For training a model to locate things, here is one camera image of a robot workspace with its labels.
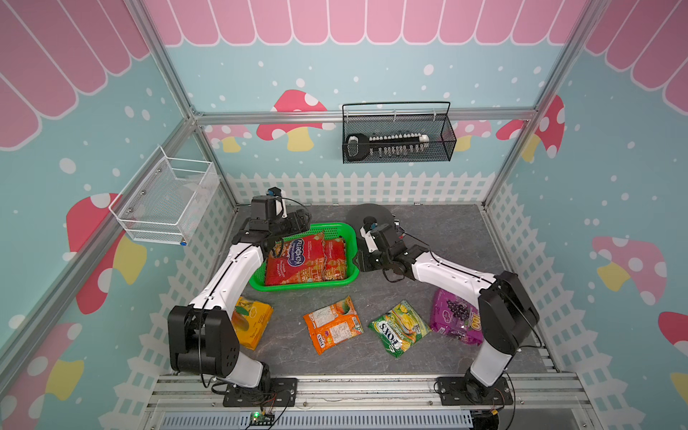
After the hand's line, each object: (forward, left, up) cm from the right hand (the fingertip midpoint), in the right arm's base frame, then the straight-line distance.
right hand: (357, 258), depth 88 cm
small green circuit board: (-42, +29, -15) cm, 53 cm away
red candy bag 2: (+6, +8, -7) cm, 12 cm away
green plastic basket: (+13, +3, -2) cm, 13 cm away
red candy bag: (+3, +22, -5) cm, 22 cm away
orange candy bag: (-18, +8, -11) cm, 22 cm away
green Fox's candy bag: (-20, -13, -10) cm, 26 cm away
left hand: (+8, +18, +10) cm, 22 cm away
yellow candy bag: (-17, +34, -8) cm, 39 cm away
